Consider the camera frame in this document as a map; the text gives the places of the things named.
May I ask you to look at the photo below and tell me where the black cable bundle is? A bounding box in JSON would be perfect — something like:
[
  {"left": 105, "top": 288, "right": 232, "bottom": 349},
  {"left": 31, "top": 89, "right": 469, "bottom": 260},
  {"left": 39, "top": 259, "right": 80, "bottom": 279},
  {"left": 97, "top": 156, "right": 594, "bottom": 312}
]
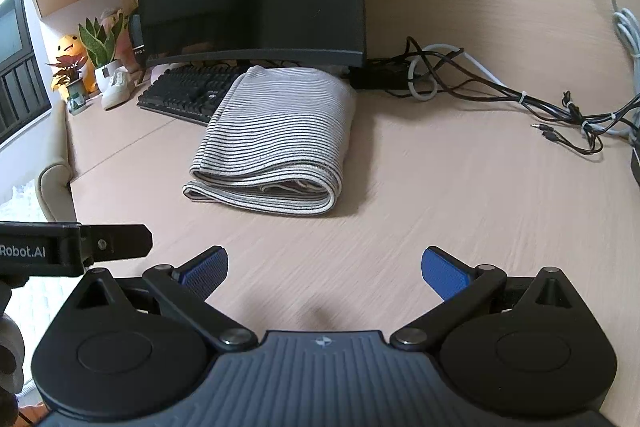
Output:
[{"left": 385, "top": 35, "right": 640, "bottom": 156}]

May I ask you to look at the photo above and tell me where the yellow plush toy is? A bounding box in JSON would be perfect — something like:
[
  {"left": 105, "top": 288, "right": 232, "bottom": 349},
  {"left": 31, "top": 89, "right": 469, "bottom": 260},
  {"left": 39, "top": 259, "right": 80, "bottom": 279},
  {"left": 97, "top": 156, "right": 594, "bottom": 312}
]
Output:
[{"left": 52, "top": 34, "right": 99, "bottom": 96}]

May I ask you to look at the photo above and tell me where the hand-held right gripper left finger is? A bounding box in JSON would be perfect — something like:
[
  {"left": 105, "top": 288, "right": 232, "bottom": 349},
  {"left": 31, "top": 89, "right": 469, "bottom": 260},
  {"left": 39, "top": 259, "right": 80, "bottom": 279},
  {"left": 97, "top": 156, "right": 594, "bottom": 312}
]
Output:
[{"left": 62, "top": 246, "right": 258, "bottom": 353}]

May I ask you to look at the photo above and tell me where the striped grey shirt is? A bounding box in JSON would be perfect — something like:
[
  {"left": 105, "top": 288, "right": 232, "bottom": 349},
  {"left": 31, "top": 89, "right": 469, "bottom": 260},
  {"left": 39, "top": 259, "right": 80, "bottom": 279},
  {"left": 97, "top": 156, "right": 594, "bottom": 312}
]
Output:
[{"left": 182, "top": 65, "right": 359, "bottom": 218}]

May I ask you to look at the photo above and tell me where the potted green snake plant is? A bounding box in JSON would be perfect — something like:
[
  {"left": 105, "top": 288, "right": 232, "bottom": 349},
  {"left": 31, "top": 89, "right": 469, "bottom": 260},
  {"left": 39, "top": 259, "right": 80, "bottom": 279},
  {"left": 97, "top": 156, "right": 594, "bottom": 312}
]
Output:
[{"left": 77, "top": 14, "right": 127, "bottom": 94}]

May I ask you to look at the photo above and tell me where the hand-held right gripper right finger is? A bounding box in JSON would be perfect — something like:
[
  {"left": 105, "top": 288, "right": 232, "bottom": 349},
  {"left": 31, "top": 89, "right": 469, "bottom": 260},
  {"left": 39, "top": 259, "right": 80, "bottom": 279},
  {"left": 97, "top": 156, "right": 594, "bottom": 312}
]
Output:
[{"left": 390, "top": 246, "right": 587, "bottom": 351}]

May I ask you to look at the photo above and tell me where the person's left hand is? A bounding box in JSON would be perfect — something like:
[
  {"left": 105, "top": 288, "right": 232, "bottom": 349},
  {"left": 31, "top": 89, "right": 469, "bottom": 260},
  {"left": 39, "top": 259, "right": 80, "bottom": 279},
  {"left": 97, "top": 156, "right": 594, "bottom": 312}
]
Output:
[{"left": 0, "top": 279, "right": 27, "bottom": 410}]

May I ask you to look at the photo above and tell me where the black window frame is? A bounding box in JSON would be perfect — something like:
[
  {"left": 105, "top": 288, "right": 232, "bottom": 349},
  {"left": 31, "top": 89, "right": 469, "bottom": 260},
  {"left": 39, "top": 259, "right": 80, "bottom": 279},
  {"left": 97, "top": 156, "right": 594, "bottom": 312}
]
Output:
[{"left": 0, "top": 0, "right": 54, "bottom": 148}]

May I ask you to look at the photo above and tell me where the black power adapter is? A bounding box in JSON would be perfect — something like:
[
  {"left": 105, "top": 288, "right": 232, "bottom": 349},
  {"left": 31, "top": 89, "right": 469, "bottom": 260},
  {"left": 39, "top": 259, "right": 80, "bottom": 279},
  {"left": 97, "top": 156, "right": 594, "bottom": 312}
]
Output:
[{"left": 348, "top": 65, "right": 417, "bottom": 92}]

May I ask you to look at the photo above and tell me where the black keyboard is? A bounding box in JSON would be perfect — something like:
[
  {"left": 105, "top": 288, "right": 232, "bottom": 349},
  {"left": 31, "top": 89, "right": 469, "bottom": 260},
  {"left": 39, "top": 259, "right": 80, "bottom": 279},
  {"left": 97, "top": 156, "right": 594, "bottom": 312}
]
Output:
[{"left": 136, "top": 64, "right": 251, "bottom": 126}]

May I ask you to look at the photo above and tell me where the small black speaker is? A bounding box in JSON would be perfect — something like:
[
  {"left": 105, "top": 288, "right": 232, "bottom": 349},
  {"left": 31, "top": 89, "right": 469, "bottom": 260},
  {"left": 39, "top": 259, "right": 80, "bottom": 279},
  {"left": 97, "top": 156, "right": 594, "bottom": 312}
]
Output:
[{"left": 127, "top": 13, "right": 148, "bottom": 68}]

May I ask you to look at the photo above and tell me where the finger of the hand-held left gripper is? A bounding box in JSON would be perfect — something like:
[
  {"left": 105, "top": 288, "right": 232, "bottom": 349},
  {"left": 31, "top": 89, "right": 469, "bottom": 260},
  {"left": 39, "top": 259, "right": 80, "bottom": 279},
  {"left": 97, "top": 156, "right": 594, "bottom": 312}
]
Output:
[{"left": 80, "top": 223, "right": 154, "bottom": 266}]

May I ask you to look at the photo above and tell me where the potted red leaf plant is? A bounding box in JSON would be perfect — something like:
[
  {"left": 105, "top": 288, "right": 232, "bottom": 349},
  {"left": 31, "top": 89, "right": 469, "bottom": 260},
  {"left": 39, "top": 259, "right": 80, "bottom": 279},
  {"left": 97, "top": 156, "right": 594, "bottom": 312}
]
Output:
[{"left": 46, "top": 54, "right": 92, "bottom": 116}]

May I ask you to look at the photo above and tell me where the white shoe shaped ornament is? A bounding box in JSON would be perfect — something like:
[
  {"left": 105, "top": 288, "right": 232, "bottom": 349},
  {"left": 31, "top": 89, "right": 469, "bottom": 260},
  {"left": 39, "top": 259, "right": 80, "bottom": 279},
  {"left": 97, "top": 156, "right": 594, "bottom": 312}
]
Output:
[{"left": 101, "top": 67, "right": 132, "bottom": 110}]

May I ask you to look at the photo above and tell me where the beige chair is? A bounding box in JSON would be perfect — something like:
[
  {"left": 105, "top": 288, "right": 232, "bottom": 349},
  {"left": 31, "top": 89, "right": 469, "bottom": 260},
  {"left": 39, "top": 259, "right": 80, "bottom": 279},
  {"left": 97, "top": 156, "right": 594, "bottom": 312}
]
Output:
[{"left": 38, "top": 101, "right": 77, "bottom": 224}]

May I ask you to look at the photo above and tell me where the white looped cable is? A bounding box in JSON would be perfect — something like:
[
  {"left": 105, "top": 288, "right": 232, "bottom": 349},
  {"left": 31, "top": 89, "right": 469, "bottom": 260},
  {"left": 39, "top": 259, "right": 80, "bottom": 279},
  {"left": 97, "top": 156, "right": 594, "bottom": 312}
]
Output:
[{"left": 406, "top": 43, "right": 507, "bottom": 101}]

